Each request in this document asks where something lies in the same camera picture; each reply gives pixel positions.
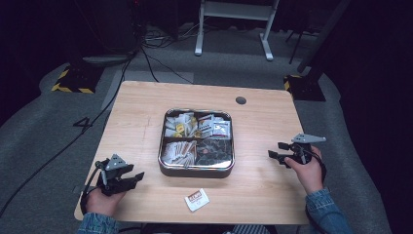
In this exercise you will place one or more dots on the person's striped clothing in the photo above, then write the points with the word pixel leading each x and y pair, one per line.
pixel 251 229

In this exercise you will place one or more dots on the divided metal tin tray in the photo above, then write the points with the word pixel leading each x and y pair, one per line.
pixel 195 172

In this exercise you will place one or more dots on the single white red-label packet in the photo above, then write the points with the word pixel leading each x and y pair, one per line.
pixel 197 200

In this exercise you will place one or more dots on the pile of black packets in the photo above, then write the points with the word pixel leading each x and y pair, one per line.
pixel 214 152

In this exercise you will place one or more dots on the grey flat stand base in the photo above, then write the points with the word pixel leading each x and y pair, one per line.
pixel 105 59

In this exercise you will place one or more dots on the black yellow striped base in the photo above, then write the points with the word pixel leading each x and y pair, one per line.
pixel 76 83
pixel 305 89

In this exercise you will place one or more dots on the pile of white yellow packets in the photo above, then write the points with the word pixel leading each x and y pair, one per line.
pixel 180 126

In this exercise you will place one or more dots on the person's right hand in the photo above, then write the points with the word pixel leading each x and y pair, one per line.
pixel 310 175

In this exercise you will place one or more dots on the grey round table grommet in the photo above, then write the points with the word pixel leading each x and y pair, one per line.
pixel 240 100

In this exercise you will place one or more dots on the pile of white brown sachets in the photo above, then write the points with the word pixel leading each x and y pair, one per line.
pixel 178 152

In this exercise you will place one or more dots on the pile of red white packets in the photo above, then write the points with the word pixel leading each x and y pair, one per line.
pixel 216 127

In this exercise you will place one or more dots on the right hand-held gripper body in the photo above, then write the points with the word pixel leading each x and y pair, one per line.
pixel 302 152

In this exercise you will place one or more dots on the dark slanted pole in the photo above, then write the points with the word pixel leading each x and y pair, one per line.
pixel 323 35

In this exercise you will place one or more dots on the white metal stand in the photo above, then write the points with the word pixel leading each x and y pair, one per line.
pixel 234 10

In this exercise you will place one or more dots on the grey tape strip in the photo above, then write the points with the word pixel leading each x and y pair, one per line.
pixel 79 189

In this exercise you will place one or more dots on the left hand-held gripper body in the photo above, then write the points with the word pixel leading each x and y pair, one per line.
pixel 108 180

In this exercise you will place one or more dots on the person's left hand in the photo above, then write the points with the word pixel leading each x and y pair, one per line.
pixel 100 203

